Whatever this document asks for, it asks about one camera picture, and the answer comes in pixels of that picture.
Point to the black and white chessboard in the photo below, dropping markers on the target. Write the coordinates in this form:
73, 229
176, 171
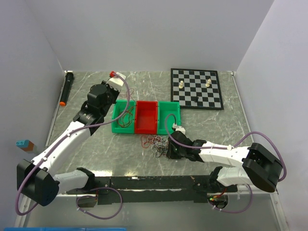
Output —
194, 85

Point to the left green plastic bin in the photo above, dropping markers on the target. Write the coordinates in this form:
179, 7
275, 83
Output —
125, 124

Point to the cream chess piece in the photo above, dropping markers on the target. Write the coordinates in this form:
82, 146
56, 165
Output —
181, 84
208, 83

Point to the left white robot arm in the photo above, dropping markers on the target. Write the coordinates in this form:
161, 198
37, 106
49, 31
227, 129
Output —
38, 179

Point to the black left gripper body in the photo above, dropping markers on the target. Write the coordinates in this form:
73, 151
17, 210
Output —
112, 95

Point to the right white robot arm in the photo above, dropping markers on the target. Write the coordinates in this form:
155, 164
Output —
251, 165

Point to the right cream chess piece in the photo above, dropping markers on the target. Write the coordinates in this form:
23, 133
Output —
208, 83

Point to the red plastic bin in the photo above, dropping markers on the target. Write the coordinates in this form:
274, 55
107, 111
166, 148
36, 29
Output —
146, 117

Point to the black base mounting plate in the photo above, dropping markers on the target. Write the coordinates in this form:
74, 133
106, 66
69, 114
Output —
155, 189

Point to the black marker orange cap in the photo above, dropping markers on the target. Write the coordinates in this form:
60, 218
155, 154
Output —
69, 79

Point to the aluminium frame rail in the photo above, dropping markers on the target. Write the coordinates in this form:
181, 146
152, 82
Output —
163, 203

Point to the left cream chess piece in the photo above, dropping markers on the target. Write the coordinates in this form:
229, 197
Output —
181, 84

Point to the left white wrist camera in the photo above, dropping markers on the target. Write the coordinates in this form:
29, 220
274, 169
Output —
115, 82

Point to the blue and orange toy block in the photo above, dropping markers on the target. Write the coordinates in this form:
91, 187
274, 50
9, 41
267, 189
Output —
25, 145

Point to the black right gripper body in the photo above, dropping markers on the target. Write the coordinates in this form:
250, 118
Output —
176, 154

